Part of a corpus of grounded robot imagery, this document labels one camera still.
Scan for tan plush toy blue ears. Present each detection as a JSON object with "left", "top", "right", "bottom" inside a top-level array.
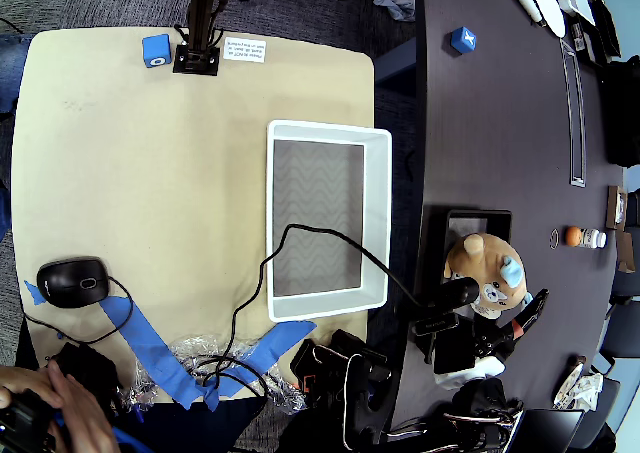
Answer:
[{"left": 443, "top": 232, "right": 535, "bottom": 320}]

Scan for black robot arm white link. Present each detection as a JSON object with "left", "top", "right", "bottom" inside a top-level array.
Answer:
[{"left": 289, "top": 326, "right": 526, "bottom": 453}]

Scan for black rectangular tray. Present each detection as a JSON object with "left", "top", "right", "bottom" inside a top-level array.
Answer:
[{"left": 412, "top": 202, "right": 514, "bottom": 324}]

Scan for white plastic bin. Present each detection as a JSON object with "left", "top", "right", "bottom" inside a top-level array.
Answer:
[{"left": 266, "top": 119, "right": 393, "bottom": 323}]

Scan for person's right hand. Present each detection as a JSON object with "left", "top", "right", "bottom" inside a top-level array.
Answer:
[{"left": 47, "top": 361, "right": 119, "bottom": 453}]

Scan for person's left hand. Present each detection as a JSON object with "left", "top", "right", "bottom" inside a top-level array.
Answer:
[{"left": 0, "top": 366, "right": 64, "bottom": 410}]

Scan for black webcam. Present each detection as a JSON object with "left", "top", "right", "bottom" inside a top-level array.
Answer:
[{"left": 410, "top": 276, "right": 482, "bottom": 337}]

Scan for white wrapper brown end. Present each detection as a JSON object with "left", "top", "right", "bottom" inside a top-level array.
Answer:
[{"left": 552, "top": 355, "right": 587, "bottom": 409}]

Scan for white pill bottle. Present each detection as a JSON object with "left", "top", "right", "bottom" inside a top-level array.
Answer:
[{"left": 579, "top": 227, "right": 608, "bottom": 249}]

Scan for grey office chair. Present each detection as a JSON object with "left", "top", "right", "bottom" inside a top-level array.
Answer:
[
  {"left": 607, "top": 267, "right": 640, "bottom": 307},
  {"left": 598, "top": 303, "right": 640, "bottom": 372}
]

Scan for crumpled white tissue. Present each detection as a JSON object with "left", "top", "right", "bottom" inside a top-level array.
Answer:
[{"left": 569, "top": 371, "right": 606, "bottom": 414}]

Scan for brown cardboard piece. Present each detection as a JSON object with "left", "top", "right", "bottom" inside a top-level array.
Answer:
[{"left": 614, "top": 230, "right": 636, "bottom": 273}]

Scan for black laptop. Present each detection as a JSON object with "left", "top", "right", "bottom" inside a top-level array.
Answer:
[{"left": 519, "top": 407, "right": 586, "bottom": 453}]

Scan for brown cardboard box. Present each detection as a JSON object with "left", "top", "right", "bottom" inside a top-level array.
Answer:
[{"left": 605, "top": 185, "right": 629, "bottom": 230}]

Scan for wide blue tape strip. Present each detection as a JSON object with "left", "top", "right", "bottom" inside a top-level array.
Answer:
[{"left": 202, "top": 320, "right": 319, "bottom": 412}]

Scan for crinkled clear plastic wrap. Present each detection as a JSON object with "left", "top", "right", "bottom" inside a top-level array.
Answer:
[{"left": 119, "top": 332, "right": 309, "bottom": 414}]

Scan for blue cube white X mark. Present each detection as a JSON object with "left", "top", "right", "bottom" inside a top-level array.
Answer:
[{"left": 449, "top": 25, "right": 478, "bottom": 54}]

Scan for black flat case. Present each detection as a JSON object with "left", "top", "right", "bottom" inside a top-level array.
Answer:
[{"left": 574, "top": 0, "right": 624, "bottom": 64}]

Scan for white round disc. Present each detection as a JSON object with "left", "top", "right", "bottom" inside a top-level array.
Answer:
[{"left": 531, "top": 0, "right": 568, "bottom": 38}]

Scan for long blue tape strip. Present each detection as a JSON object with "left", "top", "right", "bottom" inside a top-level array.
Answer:
[{"left": 99, "top": 295, "right": 209, "bottom": 410}]

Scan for grey sock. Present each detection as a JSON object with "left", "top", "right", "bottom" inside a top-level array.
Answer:
[{"left": 373, "top": 0, "right": 416, "bottom": 23}]

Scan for white printed paper label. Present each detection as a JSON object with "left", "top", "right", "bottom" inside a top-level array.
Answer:
[{"left": 223, "top": 36, "right": 268, "bottom": 65}]

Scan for black computer mouse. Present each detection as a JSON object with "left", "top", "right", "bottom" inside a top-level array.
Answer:
[{"left": 36, "top": 256, "right": 112, "bottom": 309}]

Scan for small blue tape piece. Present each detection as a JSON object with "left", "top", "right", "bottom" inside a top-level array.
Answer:
[{"left": 23, "top": 278, "right": 49, "bottom": 308}]

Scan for blue cube white circle mark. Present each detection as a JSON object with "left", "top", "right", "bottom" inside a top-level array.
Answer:
[{"left": 141, "top": 33, "right": 172, "bottom": 69}]

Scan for dark blue fabric chair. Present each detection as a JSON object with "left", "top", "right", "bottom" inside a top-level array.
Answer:
[{"left": 0, "top": 32, "right": 31, "bottom": 119}]

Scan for black webcam cable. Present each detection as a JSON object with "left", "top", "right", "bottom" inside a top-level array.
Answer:
[{"left": 187, "top": 222, "right": 421, "bottom": 399}]

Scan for black mouse cable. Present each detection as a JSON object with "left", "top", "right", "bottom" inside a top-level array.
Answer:
[{"left": 23, "top": 274, "right": 135, "bottom": 345}]

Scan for black camera stand post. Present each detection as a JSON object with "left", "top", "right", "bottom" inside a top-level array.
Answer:
[{"left": 172, "top": 0, "right": 236, "bottom": 77}]

